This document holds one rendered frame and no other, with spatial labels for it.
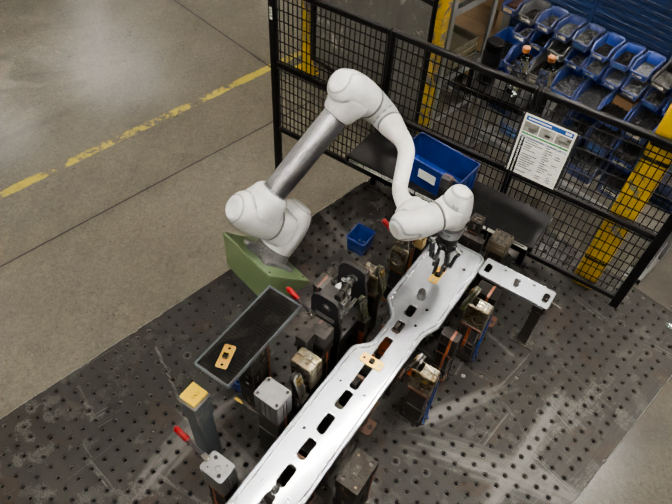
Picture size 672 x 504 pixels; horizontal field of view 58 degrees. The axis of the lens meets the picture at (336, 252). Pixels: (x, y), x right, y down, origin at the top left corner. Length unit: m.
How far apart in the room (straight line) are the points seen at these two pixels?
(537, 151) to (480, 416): 1.05
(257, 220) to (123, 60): 3.23
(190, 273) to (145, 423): 1.41
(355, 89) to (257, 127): 2.38
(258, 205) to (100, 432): 1.00
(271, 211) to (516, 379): 1.17
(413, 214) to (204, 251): 1.99
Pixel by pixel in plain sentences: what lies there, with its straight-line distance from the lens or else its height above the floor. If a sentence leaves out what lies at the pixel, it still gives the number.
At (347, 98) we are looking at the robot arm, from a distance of 2.20.
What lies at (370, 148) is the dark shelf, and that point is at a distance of 2.78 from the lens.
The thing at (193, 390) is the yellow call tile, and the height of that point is 1.16.
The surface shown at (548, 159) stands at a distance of 2.52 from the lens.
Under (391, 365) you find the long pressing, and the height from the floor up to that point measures 1.00.
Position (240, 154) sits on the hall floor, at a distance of 4.30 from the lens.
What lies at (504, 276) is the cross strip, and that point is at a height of 1.00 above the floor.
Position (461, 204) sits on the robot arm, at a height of 1.44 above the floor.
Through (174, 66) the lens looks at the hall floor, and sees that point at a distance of 5.21.
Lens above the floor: 2.83
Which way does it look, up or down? 50 degrees down
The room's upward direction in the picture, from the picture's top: 4 degrees clockwise
